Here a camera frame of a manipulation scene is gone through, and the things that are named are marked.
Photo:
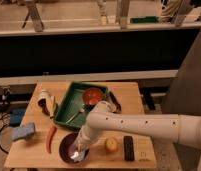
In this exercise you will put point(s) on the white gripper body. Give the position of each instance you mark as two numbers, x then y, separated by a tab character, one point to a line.
81	144

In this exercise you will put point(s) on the purple bowl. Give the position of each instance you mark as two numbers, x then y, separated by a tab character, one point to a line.
65	148

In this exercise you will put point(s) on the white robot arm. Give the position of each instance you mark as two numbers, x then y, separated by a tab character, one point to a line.
182	129

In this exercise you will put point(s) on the red bowl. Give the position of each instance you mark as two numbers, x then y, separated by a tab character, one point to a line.
92	96

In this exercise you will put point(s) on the yellow apple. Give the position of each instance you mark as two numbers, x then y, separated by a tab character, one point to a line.
111	145

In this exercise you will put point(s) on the metal spoon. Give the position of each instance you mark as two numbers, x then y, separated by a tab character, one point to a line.
75	115

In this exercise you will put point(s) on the green tray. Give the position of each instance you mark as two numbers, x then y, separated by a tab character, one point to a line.
73	102

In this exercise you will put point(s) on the yellow banana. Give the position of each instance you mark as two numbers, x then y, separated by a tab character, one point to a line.
52	106

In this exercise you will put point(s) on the black rectangular block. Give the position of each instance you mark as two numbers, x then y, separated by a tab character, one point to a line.
128	148

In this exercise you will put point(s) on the blue sponge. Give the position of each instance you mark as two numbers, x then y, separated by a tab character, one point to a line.
23	131

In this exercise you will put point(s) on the white cup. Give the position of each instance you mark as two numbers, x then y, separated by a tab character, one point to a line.
44	94

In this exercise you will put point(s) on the blue box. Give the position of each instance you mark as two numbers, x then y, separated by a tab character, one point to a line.
16	116

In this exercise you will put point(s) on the black handled tool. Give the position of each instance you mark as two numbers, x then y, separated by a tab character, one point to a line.
115	102

